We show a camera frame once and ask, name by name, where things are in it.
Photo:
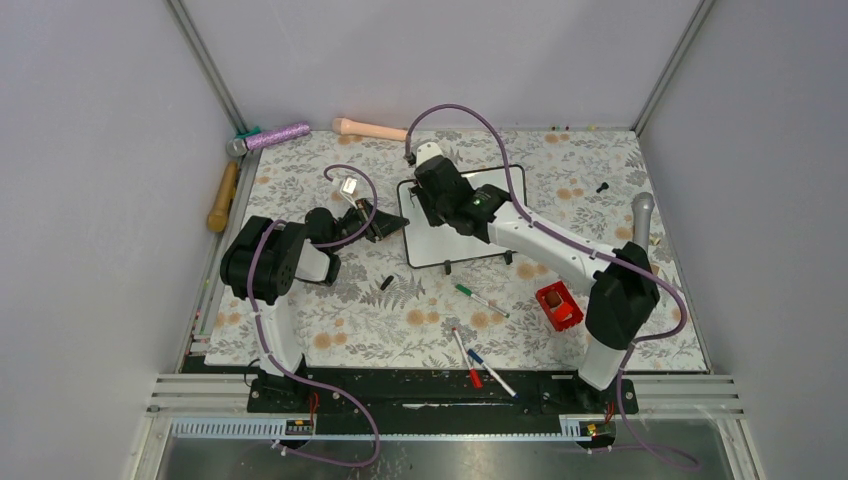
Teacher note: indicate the red plastic box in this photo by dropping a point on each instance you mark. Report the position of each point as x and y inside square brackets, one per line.
[567, 315]

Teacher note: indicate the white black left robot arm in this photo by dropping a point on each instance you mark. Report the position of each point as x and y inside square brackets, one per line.
[267, 258]

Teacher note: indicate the brown cylinder in box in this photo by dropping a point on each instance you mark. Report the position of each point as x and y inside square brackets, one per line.
[552, 299]

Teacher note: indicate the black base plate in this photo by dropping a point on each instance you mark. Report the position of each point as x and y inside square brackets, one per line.
[347, 401]

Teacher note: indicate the small black-framed whiteboard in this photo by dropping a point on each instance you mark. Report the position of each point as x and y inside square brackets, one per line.
[442, 246]

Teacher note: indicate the blue capped marker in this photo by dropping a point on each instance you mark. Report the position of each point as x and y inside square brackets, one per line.
[496, 376]

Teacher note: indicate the purple glitter microphone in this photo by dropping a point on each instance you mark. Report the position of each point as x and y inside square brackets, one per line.
[258, 139]

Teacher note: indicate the black marker cap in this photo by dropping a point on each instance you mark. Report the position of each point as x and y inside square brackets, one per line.
[386, 283]

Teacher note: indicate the gold toy microphone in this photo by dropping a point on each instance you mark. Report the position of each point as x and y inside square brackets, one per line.
[218, 216]

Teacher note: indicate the red capped marker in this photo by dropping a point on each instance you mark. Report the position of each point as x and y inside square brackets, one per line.
[473, 374]

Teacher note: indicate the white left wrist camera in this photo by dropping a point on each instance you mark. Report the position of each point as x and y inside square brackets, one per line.
[346, 187]

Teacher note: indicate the silver toy microphone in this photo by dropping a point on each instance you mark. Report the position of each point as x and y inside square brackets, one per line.
[642, 206]

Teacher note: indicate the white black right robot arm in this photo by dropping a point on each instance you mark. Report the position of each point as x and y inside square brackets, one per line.
[621, 296]

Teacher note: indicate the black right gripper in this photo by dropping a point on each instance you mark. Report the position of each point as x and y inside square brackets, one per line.
[432, 217]

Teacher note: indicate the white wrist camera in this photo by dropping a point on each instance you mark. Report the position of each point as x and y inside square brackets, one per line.
[346, 187]
[423, 152]

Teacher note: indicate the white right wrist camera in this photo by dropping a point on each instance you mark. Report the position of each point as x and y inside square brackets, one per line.
[423, 152]

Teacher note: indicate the floral table mat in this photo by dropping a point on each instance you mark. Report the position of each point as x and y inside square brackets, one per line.
[353, 323]

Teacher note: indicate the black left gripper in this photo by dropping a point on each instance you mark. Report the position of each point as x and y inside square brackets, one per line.
[381, 223]

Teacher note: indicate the peach toy microphone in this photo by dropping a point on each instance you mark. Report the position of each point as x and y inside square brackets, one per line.
[345, 126]

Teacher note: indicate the green capped marker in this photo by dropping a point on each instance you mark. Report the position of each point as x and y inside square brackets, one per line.
[479, 299]

